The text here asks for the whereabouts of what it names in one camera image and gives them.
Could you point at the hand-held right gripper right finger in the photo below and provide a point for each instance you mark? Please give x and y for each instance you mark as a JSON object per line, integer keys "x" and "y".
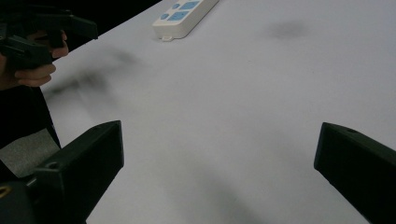
{"x": 358, "y": 168}

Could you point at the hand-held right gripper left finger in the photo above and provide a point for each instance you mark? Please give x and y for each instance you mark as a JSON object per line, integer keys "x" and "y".
{"x": 84, "y": 165}

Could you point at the white power strip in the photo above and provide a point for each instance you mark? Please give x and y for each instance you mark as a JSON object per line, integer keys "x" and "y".
{"x": 183, "y": 17}

